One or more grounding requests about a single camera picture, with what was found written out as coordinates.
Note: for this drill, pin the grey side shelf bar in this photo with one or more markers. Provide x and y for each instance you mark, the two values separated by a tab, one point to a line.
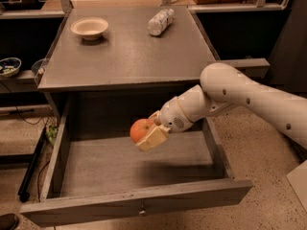
253	68

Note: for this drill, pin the white paper bowl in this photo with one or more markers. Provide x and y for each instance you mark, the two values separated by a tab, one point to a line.
90	28

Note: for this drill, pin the clear plastic container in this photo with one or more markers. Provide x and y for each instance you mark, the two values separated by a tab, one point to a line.
39	68

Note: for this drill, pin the blue patterned bowl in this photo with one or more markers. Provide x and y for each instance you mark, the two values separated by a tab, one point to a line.
9	66

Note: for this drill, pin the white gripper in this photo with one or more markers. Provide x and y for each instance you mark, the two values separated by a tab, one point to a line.
173	115

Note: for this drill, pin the grey wooden cabinet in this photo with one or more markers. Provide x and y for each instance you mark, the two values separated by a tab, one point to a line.
126	55

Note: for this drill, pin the open grey top drawer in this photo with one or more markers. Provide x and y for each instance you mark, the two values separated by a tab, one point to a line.
97	173

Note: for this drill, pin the clear plastic water bottle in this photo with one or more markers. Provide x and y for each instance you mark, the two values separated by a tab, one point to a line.
159	23

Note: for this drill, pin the orange fruit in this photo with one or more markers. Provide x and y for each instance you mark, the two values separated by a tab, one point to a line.
139	129

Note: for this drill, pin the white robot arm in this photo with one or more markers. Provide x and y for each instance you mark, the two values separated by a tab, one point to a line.
221	88

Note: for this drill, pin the metal drawer knob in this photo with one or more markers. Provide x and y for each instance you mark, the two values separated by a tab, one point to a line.
142	211

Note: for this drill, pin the black metal stand leg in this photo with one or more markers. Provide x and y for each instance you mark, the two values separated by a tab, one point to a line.
22	192

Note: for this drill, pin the dark shoe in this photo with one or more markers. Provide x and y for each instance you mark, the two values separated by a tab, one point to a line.
8	221

